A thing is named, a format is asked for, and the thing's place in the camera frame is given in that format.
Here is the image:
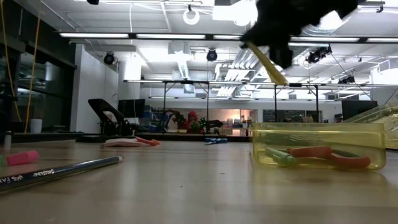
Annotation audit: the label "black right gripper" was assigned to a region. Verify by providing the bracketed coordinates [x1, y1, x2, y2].
[239, 0, 358, 70]

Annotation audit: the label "yellow transparent plastic box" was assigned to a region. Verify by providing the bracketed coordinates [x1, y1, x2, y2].
[251, 103, 398, 171]

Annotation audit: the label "blue-handled scissors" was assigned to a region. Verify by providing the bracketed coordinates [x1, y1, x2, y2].
[204, 137, 229, 146]

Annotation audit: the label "teal pen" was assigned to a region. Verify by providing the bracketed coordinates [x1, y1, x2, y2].
[264, 146, 298, 167]

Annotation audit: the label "dark pencil red end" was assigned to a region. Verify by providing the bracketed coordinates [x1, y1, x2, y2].
[0, 155, 124, 193]

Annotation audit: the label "pink eraser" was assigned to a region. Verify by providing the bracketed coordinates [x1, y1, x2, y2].
[6, 150, 40, 167]

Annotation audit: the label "black ceiling light cluster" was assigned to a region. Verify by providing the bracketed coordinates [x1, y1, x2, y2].
[306, 45, 333, 65]

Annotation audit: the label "person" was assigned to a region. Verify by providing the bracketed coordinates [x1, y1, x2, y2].
[185, 110, 200, 133]

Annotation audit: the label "black monitor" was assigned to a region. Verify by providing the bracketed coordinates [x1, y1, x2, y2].
[117, 98, 146, 119]
[341, 100, 379, 121]

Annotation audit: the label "black hole punch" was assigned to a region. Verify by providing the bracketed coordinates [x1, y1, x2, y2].
[88, 98, 134, 138]

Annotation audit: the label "pink sticky note pad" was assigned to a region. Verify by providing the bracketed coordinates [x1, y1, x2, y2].
[101, 137, 141, 148]

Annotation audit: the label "white cup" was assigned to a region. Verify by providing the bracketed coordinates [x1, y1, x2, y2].
[29, 118, 43, 134]

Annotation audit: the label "white ring lamp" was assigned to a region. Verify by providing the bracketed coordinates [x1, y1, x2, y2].
[182, 7, 201, 26]

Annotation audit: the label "black background station frame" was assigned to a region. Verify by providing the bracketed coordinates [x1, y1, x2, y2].
[161, 80, 321, 134]

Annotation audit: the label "black aluminium table frame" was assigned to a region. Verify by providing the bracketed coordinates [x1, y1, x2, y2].
[0, 132, 252, 144]

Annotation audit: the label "yellow hanging cable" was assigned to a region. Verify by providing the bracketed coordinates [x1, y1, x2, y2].
[24, 17, 41, 133]
[0, 0, 22, 123]

